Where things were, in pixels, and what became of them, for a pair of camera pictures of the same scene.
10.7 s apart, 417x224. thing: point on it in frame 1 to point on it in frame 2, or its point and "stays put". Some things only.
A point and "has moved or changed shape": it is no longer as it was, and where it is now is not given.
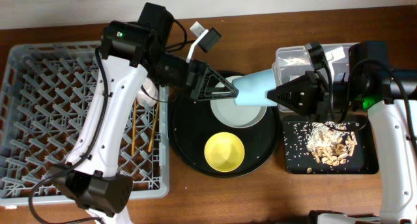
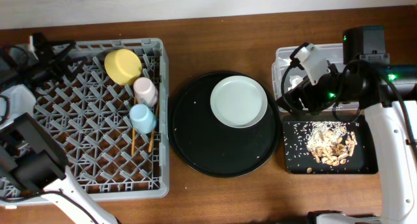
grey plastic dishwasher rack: (45, 92) stays put
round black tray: (192, 123) stays put
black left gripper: (194, 81) to (47, 58)
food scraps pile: (329, 145) stays put
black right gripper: (321, 94) to (296, 97)
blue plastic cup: (253, 88) to (143, 118)
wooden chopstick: (154, 128) stays put
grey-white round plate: (235, 116) stays put
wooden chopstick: (133, 130) stays put
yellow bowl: (224, 152) has moved or changed shape
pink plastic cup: (151, 88) stays put
